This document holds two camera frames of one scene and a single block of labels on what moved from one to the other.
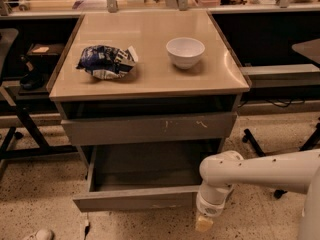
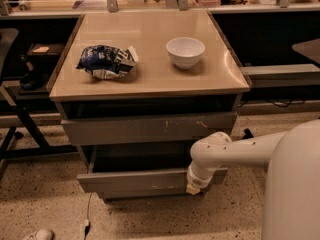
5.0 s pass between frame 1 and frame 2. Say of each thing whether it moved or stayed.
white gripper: moved
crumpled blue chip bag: stayed
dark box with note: stayed
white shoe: stayed
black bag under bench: stayed
